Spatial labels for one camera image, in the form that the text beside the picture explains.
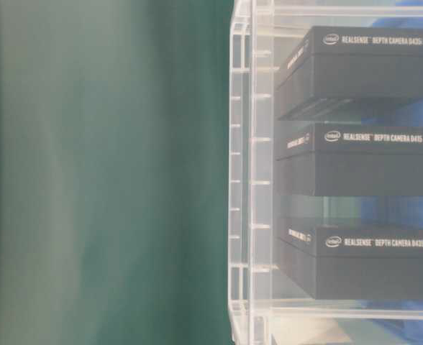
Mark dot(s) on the clear plastic storage case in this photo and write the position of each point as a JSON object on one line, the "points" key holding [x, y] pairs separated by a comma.
{"points": [[325, 205]]}

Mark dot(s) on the green table cloth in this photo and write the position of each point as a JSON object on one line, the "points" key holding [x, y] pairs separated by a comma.
{"points": [[113, 172]]}

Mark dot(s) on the black box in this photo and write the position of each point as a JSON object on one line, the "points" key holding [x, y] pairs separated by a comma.
{"points": [[348, 259], [350, 160], [336, 69]]}

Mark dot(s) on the blue liner in case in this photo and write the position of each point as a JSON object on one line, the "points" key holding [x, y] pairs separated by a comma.
{"points": [[396, 210]]}

